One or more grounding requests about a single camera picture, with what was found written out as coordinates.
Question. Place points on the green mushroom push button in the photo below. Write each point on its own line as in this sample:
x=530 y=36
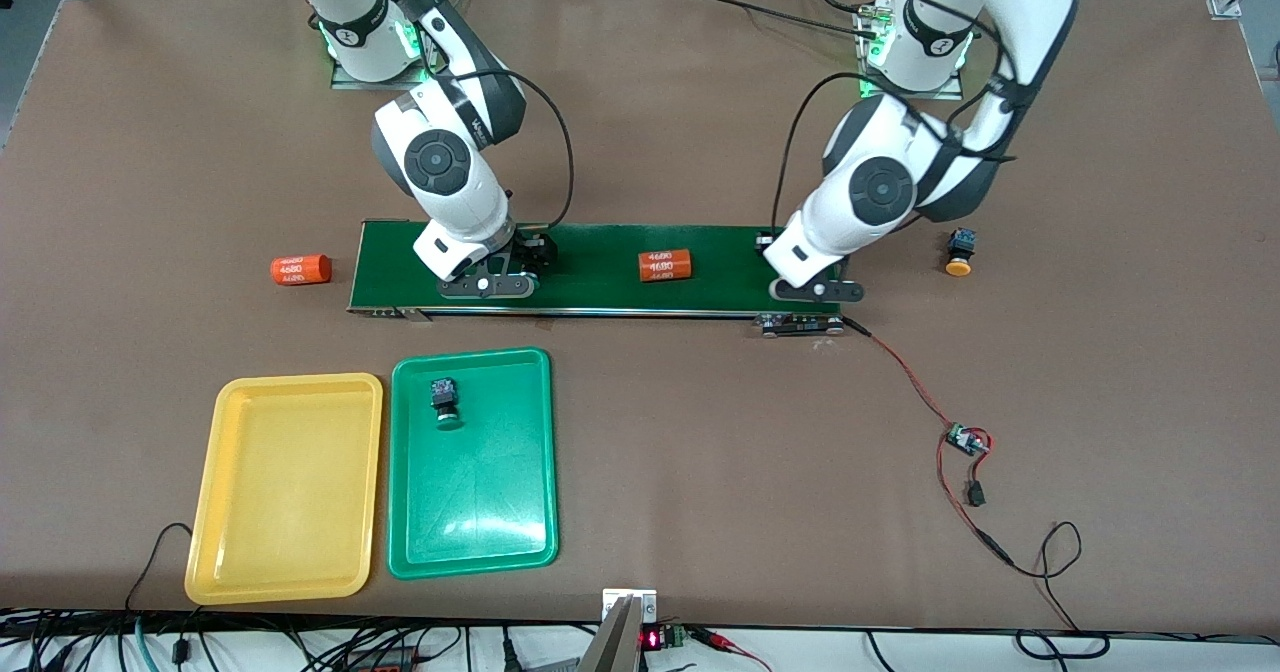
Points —
x=444 y=400

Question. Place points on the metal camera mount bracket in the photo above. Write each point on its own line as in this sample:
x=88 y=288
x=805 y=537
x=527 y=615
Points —
x=630 y=607

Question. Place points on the red clip lead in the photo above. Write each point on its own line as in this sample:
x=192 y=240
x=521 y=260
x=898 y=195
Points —
x=720 y=640

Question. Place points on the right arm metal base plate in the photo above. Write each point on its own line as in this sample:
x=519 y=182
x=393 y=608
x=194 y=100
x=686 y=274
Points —
x=345 y=80

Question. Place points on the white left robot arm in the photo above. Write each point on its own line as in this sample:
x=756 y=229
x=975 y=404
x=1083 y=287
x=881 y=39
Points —
x=880 y=192

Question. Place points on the green plastic tray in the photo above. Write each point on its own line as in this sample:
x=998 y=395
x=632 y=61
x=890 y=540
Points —
x=470 y=492

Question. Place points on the green conveyor belt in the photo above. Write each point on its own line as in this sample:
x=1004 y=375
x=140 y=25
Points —
x=600 y=267

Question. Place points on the small black circuit board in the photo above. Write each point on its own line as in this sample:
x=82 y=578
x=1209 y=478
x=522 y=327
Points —
x=966 y=440

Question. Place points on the yellow mushroom push button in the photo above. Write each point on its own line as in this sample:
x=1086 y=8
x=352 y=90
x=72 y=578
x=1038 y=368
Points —
x=959 y=252

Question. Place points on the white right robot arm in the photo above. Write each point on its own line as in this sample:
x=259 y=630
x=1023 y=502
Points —
x=440 y=162

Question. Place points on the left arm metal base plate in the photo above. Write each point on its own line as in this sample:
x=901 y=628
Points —
x=950 y=87

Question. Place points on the red digit display module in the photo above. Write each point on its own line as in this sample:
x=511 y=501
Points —
x=652 y=639

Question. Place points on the orange cylinder printed 4680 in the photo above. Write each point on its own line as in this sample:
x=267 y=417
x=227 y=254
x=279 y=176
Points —
x=665 y=266
x=301 y=269

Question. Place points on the yellow plastic tray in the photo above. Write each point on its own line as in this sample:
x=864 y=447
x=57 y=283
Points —
x=285 y=492

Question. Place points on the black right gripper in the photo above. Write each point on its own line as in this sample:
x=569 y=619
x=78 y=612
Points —
x=530 y=250

